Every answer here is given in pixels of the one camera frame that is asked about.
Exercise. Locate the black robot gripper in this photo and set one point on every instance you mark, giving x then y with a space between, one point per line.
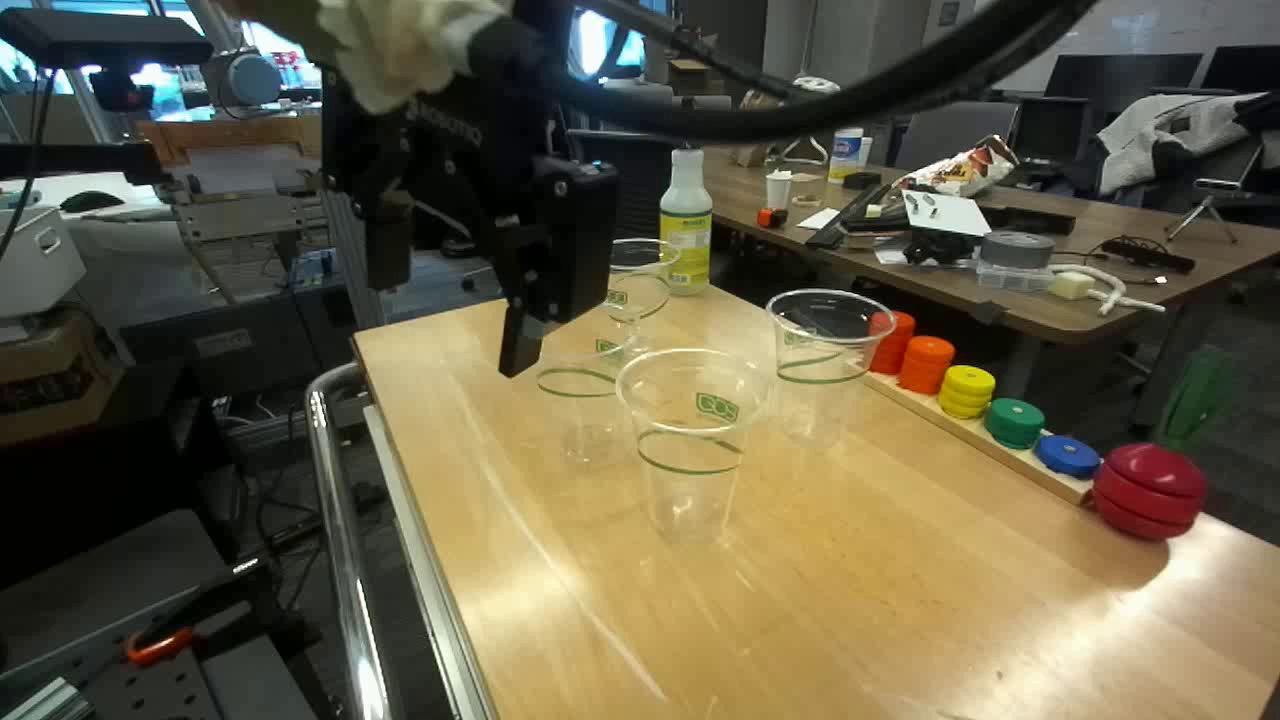
566 227

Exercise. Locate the clear plastic cup green print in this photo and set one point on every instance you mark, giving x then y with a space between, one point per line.
817 358
579 419
642 290
687 469

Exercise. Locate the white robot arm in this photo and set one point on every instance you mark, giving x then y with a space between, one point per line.
402 46

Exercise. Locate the red-orange disc stack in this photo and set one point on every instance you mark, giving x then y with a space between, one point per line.
899 351

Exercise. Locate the orange disc stack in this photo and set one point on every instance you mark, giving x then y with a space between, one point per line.
926 364

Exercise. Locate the yellow disc stack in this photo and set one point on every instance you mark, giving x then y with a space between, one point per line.
967 391

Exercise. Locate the large red disc stack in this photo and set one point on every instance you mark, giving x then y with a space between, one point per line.
1148 490

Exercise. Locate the white spray bottle yellow liquid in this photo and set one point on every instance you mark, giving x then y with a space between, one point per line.
687 227

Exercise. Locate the grey round lamp head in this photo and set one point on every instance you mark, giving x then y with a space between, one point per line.
246 78

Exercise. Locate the small orange object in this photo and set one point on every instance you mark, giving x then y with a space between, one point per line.
768 216

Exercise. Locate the small white cup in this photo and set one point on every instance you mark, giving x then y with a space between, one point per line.
778 191

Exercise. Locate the brown cardboard box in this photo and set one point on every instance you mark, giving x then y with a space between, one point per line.
54 373

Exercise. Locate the white jar blue label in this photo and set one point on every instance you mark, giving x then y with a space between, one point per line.
850 157

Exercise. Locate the white machine housing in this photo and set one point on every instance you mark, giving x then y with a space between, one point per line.
33 260

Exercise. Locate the black shelf board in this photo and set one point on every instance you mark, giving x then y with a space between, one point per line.
105 35

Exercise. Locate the white paper sheet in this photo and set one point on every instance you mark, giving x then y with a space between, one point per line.
944 214

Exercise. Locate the grey chair backrest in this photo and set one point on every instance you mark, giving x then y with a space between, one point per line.
941 129

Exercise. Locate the printed snack bag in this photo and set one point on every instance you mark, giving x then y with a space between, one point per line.
967 169

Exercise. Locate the grey tape roll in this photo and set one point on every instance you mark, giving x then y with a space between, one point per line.
1018 250

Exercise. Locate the wooden disc base board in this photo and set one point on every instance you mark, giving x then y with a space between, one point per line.
993 450

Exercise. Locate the green disc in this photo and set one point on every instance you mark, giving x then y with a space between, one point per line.
1014 421

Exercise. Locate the brown wooden background desk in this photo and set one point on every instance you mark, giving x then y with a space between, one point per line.
1054 317

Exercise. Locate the blue disc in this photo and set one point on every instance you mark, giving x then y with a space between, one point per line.
1066 453

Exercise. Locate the black remote control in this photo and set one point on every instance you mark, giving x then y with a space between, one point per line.
1147 255

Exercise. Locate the black computer monitor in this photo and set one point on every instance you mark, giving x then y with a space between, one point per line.
1125 73
1243 64

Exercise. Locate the white jacket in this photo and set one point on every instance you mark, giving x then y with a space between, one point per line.
1172 127

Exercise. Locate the green plastic object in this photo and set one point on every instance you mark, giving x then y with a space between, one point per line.
1196 399

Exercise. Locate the grey metal base plate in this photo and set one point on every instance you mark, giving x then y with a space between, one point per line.
123 626

